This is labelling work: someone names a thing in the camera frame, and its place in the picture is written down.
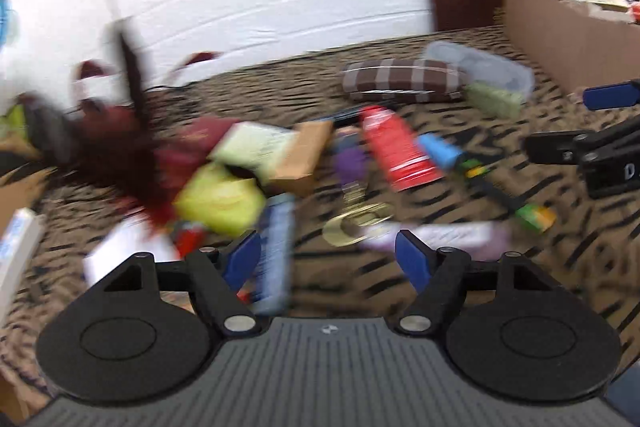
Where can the yellow-green pouch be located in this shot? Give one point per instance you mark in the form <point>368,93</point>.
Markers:
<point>220,199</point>

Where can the white and purple packet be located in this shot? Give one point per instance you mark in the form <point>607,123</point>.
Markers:
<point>460,237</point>

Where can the white flat box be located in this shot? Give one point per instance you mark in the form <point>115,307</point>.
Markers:
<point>125,252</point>

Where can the purple bottle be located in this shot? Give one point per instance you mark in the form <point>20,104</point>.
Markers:
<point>350,159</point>

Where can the white and blue box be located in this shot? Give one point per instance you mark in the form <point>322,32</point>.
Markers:
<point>17,252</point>

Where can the tiger striped blanket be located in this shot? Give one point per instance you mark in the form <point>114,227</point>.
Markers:
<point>550,267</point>

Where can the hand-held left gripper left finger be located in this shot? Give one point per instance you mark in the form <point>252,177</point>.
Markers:
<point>242,257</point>

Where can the blue striped packet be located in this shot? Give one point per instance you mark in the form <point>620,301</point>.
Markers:
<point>275,252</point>

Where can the red tube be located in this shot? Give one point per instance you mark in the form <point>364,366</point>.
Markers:
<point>397,147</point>

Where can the orange and green small box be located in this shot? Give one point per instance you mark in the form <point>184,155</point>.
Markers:
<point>536,217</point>

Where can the dark grey bag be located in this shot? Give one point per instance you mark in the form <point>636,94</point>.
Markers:
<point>47,127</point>

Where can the pale green pack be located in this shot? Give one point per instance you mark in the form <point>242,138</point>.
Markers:
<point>492,101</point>

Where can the light green box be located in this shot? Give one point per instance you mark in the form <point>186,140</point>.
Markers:
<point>255,146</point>

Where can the clear plastic box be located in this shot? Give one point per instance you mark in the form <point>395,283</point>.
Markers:
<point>492,67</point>

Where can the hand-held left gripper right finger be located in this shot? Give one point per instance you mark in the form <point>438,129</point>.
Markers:
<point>412,259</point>

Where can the black slim stick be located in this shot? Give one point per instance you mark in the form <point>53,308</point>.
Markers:
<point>350,116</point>

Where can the flat cardboard piece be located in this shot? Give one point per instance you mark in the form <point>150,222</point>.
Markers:
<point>20,194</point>

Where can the black and green pen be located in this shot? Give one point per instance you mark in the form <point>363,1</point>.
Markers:
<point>490,187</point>

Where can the maroon wallet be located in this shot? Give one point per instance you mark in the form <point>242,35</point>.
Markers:
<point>192,142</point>

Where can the brown plaid case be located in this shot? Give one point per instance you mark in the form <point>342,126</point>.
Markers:
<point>400,79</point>

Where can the dark red feathery cloth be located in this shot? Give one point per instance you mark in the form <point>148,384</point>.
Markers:
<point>125,157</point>

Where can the small blue block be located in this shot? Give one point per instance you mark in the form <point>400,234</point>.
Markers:
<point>440,151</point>

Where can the large cardboard box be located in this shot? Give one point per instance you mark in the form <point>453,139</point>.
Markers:
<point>550,37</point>

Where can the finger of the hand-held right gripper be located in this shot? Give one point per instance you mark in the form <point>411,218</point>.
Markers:
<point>607,94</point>
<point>552,147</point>

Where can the small brown cardboard box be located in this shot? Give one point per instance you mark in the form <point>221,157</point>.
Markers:
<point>300,157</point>

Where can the small red item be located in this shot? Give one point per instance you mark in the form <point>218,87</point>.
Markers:
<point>190,241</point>

